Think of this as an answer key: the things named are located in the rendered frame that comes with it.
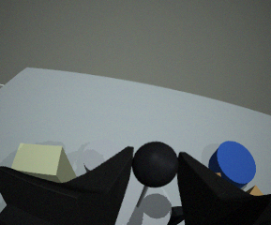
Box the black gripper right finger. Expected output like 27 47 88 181
177 151 271 225

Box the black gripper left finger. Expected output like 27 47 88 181
0 146 134 225

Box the tan rectangular block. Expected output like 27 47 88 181
247 185 263 196

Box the blue disc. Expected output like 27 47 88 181
209 142 256 188

